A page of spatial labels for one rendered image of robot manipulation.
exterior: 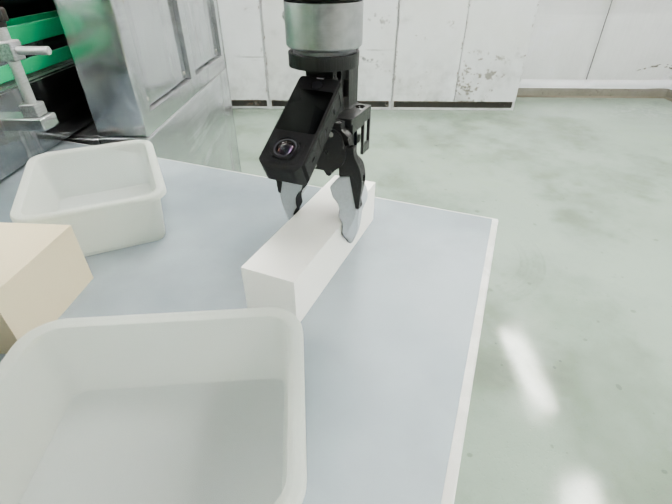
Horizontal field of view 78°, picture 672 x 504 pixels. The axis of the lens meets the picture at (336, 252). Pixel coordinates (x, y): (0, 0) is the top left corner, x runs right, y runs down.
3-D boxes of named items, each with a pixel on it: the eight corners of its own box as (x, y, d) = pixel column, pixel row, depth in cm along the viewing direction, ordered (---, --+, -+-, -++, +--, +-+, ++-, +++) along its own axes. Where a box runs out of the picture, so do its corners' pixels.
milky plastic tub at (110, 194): (163, 184, 74) (150, 136, 69) (182, 249, 58) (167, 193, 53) (51, 204, 68) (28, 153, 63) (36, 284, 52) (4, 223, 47)
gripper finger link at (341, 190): (384, 222, 54) (367, 154, 49) (368, 246, 49) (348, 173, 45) (362, 224, 55) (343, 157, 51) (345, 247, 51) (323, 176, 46)
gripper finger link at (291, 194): (312, 213, 57) (330, 155, 51) (292, 234, 53) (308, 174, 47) (293, 202, 58) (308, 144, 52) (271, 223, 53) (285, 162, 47)
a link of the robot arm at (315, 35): (345, 5, 35) (261, 1, 38) (344, 64, 38) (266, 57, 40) (374, -2, 41) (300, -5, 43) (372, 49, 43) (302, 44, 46)
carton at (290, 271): (373, 219, 62) (375, 182, 58) (297, 326, 44) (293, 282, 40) (335, 211, 64) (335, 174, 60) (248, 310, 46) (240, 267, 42)
